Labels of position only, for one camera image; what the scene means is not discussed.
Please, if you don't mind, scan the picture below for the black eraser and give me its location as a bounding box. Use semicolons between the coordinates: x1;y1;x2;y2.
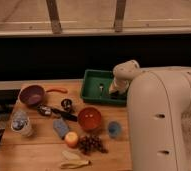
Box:
110;92;120;99

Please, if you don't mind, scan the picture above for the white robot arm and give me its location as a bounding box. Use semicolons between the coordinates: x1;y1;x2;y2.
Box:
109;60;191;171

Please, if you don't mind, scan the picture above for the green plastic tray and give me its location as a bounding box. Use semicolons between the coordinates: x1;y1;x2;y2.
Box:
80;69;126;106

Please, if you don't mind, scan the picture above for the small metal spoon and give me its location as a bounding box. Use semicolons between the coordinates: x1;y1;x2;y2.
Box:
99;83;104;97

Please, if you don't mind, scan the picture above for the blue cup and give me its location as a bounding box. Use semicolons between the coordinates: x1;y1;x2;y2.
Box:
108;121;122;138

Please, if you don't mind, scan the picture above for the orange red bowl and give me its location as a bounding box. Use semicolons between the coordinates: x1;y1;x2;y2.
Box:
78;107;102;131

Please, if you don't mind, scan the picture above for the small metal cup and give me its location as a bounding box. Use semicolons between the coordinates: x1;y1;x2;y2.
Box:
61;99;72;112

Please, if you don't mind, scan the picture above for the bunch of dark grapes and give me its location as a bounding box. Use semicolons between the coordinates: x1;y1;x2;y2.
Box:
78;135;108;155

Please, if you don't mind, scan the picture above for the orange carrot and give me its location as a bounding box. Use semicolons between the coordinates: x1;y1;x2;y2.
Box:
45;88;68;93

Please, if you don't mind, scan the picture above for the orange apple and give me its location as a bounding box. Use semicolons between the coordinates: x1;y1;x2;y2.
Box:
65;131;79;148

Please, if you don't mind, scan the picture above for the blue sponge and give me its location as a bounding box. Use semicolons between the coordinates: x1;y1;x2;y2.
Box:
53;119;70;139

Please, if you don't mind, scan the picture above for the pale garlic piece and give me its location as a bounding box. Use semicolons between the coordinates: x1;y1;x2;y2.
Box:
62;151;80;160

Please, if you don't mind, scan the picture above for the purple bowl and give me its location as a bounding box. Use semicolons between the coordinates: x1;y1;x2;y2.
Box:
19;85;45;106

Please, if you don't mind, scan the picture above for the yellow banana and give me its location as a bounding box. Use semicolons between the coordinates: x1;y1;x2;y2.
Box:
60;160;90;169

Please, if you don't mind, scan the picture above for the black handled knife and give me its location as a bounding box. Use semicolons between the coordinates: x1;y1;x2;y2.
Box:
37;105;78;122

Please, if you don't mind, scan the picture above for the wooden window post right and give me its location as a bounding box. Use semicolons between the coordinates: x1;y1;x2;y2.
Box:
113;0;126;32

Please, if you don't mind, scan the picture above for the wooden window post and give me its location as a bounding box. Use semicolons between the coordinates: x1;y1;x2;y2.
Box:
113;0;126;32
46;0;62;34

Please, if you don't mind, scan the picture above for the wooden window post left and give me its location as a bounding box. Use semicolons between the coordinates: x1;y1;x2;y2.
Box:
46;0;62;34

